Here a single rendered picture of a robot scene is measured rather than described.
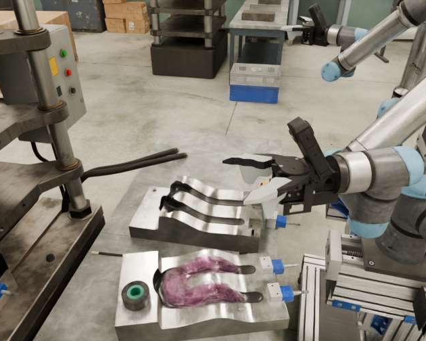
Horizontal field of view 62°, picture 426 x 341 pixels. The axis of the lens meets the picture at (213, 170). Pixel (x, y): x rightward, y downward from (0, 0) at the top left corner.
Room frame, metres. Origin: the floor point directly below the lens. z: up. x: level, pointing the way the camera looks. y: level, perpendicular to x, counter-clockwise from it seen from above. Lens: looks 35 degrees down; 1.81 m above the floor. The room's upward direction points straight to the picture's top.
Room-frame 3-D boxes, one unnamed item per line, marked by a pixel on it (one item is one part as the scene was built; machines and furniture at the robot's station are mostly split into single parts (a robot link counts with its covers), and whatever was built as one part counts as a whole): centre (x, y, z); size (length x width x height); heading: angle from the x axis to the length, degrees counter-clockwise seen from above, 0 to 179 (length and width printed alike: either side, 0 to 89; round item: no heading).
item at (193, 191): (1.06, 0.04, 0.92); 0.35 x 0.16 x 0.09; 80
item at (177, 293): (0.71, 0.03, 0.90); 0.26 x 0.18 x 0.08; 97
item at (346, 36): (1.48, -0.57, 1.43); 0.11 x 0.08 x 0.09; 50
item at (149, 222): (1.07, 0.06, 0.87); 0.50 x 0.26 x 0.14; 80
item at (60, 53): (1.41, 0.71, 0.74); 0.31 x 0.22 x 1.47; 170
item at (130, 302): (0.63, 0.22, 0.93); 0.08 x 0.08 x 0.04
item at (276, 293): (0.69, -0.24, 0.86); 0.13 x 0.05 x 0.05; 97
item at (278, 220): (1.05, -0.29, 0.83); 0.13 x 0.05 x 0.05; 74
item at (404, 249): (0.72, -0.56, 1.09); 0.15 x 0.15 x 0.10
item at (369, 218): (0.56, -0.32, 1.34); 0.11 x 0.08 x 0.11; 11
